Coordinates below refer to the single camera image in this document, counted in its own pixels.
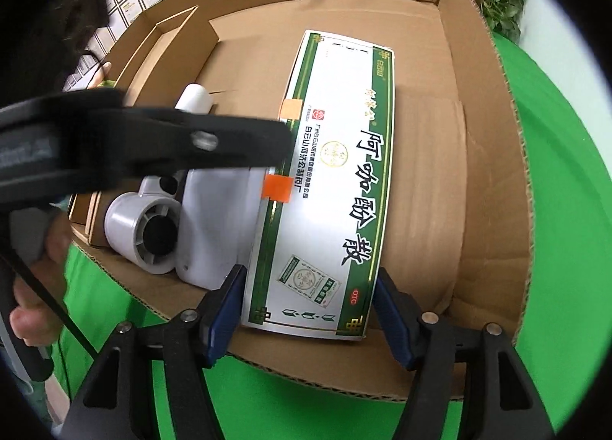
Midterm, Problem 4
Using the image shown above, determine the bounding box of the white hair dryer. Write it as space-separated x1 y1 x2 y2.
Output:
104 82 214 277

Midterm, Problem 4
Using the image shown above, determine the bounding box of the narrow cardboard insert tray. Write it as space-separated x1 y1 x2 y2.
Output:
70 6 219 248

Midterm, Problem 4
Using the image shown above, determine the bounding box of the white rectangular device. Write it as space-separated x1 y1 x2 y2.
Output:
175 168 265 290

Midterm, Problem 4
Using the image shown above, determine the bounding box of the green white medicine box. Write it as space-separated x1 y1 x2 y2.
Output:
242 29 395 341

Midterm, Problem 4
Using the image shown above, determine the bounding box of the pink plush pig toy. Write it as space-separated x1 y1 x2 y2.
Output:
87 62 115 89

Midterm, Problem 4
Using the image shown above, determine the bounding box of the person's left hand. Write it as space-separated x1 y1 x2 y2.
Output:
9 212 73 347

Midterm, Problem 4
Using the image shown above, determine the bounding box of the large cardboard tray box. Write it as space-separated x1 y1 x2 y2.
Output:
66 0 534 404

